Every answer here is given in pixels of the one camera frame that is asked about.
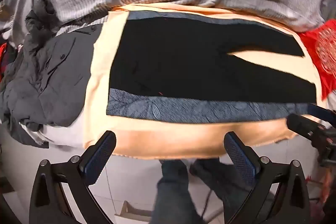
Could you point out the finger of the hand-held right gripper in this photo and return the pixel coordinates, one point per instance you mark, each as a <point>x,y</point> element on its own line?
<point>299,124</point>
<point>319,111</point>

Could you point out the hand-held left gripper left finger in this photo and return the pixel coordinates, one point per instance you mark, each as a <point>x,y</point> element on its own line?
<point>101,151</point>

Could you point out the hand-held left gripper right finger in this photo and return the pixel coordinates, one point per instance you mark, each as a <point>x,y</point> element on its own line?
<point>237,153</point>

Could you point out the black pants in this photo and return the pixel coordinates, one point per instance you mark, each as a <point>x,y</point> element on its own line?
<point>183,69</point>

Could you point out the white cloth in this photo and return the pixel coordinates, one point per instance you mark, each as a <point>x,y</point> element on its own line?
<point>65,134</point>

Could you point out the red patterned cloth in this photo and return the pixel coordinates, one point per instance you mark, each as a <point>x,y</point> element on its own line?
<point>321,53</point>

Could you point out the blue-grey patterned cloth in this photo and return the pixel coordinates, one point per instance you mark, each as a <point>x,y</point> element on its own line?
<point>183,111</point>

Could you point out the peach bed sheet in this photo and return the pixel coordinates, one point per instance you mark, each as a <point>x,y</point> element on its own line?
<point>168,140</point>

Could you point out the cardboard piece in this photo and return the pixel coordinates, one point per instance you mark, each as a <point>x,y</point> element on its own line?
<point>136,211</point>

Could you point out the person's left leg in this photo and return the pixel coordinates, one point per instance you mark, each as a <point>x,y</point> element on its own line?
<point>173,192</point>

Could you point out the dark grey jacket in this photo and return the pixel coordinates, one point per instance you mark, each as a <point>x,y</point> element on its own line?
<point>52,77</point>

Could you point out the red fabric item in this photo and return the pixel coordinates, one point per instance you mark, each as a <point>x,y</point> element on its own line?
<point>4,56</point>

